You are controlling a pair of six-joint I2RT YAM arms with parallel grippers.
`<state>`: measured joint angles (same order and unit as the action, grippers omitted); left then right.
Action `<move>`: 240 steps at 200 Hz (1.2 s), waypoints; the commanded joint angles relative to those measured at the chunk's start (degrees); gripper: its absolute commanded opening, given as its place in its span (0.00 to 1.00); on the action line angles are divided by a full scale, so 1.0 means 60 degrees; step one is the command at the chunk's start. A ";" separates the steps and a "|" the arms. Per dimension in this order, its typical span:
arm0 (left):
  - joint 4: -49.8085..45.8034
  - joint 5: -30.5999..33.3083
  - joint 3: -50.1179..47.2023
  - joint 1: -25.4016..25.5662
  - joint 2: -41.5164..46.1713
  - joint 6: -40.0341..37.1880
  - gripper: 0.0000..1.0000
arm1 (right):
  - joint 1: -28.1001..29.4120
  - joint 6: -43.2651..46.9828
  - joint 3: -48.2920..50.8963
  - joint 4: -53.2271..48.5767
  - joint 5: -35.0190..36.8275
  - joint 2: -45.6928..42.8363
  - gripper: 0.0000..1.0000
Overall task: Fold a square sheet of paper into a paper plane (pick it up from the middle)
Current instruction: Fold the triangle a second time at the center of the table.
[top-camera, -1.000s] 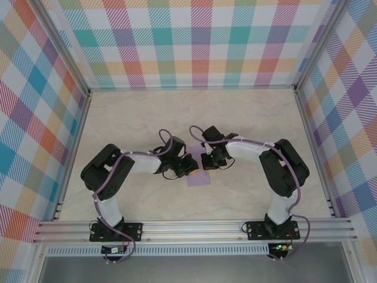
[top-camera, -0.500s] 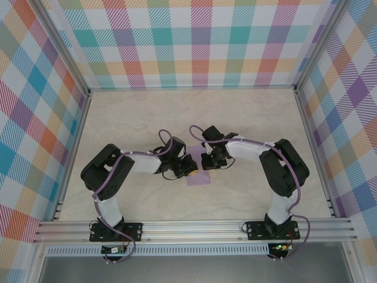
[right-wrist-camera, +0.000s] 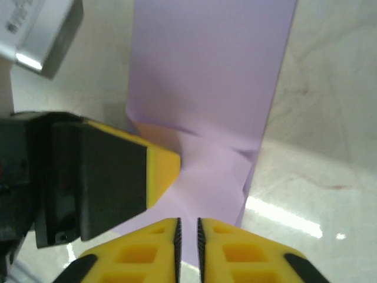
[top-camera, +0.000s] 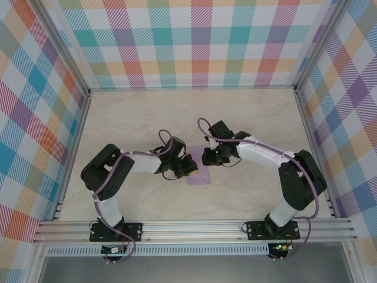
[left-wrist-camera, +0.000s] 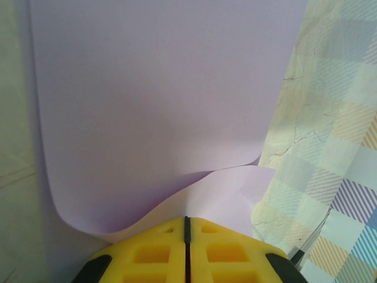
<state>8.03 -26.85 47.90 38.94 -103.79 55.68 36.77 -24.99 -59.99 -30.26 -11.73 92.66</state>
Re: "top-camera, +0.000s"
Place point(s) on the purple paper sheet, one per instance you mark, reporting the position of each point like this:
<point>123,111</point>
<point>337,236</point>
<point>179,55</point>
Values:
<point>200,177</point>

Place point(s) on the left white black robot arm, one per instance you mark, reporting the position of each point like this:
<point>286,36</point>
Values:
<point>112,206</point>

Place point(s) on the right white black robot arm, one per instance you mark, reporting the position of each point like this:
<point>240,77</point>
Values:
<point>297,188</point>

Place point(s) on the grey metal shelf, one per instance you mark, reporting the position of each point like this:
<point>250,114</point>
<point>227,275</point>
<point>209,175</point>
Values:
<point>191,271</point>

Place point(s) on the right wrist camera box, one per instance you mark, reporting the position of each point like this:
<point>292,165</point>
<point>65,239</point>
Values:
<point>209,141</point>

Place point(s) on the long aluminium mounting rail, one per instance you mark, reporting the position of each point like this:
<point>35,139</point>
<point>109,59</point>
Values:
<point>191,233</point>

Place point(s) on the thin table end rail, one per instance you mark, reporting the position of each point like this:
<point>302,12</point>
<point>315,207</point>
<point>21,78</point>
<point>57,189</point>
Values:
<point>191,87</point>

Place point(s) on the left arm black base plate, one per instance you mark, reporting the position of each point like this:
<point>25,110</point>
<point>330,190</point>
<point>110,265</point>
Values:
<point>132,231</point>

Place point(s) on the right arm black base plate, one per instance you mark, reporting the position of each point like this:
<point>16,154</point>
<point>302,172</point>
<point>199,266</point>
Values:
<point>256,231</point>

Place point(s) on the aluminium table side rail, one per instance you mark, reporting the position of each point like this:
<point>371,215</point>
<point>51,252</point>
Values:
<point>78,132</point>
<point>307,129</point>

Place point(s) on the aluminium frame post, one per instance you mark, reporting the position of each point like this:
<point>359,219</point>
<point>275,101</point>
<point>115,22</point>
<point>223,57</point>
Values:
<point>321,47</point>
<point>63,50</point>

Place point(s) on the aluminium frame leg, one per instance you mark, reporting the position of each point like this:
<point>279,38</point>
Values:
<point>349,265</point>
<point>34,265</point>

